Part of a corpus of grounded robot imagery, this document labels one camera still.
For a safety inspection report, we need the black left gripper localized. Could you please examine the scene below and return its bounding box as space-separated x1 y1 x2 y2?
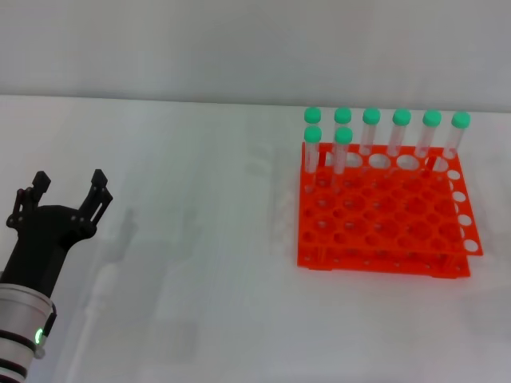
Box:
0 168 115 299

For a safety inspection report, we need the green-capped clear test tube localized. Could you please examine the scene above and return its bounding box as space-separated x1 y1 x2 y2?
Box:
358 108 381 173
386 109 412 176
440 112 472 176
303 126 323 194
331 126 355 193
413 109 442 176
303 106 323 130
333 107 353 131

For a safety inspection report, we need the orange test tube rack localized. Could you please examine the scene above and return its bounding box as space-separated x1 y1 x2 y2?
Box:
295 142 485 279

